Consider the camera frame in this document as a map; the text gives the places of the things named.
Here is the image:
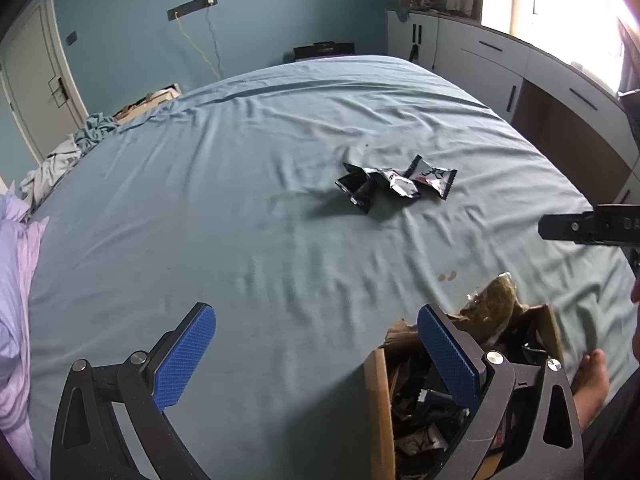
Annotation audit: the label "yellow cable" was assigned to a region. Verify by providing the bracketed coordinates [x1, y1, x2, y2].
[175, 12, 223, 80]

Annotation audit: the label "person's bare foot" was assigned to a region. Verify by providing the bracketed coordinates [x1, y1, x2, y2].
[570, 350, 611, 433]

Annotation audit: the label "door handle plate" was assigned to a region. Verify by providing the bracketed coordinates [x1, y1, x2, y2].
[47, 76, 71, 108]

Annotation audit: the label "white cabinet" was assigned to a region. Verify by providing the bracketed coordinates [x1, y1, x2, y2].
[385, 7, 640, 206]

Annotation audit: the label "blue cable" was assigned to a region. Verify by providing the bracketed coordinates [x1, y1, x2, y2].
[205, 5, 223, 78]

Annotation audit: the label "heap of snack packets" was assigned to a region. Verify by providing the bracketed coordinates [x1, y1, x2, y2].
[387, 315, 551, 478]

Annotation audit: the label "crumpled clear plastic bag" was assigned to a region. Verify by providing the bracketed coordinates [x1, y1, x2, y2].
[462, 272, 523, 346]

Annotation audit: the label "white red label snack packet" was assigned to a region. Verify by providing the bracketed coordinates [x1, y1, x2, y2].
[372, 169, 420, 202]

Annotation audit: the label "teal bed sheet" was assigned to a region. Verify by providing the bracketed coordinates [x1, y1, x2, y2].
[27, 55, 638, 480]

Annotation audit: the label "open cardboard carton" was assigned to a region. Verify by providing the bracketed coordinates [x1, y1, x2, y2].
[114, 85, 182, 123]

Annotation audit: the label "white door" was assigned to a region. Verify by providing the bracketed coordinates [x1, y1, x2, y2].
[0, 0, 91, 166]

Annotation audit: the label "bright window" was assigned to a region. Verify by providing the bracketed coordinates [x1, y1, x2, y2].
[480, 0, 626, 96]

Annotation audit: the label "crumpled teal cloth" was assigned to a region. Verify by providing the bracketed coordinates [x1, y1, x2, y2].
[75, 112, 121, 153]

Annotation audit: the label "black wall power strip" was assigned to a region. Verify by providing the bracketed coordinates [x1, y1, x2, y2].
[167, 0, 218, 22]

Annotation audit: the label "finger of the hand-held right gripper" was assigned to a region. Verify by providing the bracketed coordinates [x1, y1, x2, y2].
[538, 211, 598, 244]

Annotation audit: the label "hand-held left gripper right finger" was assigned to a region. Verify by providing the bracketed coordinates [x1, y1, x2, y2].
[416, 303, 586, 480]

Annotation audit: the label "crumpled grey white clothes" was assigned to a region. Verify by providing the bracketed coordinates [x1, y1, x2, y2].
[20, 137, 83, 211]

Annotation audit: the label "black shorts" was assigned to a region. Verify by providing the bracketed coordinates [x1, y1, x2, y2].
[582, 330, 640, 480]

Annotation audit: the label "black box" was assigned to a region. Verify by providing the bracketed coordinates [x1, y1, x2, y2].
[293, 41, 357, 62]

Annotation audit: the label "antler print snack packet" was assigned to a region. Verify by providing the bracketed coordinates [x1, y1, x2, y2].
[409, 154, 458, 202]

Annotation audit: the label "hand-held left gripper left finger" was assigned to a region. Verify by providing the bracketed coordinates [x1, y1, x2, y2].
[50, 302, 217, 480]

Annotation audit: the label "purple duvet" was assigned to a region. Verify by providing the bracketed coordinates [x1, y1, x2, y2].
[0, 192, 51, 480]

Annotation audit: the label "brown cardboard box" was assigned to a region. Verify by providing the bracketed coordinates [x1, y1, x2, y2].
[363, 302, 566, 480]

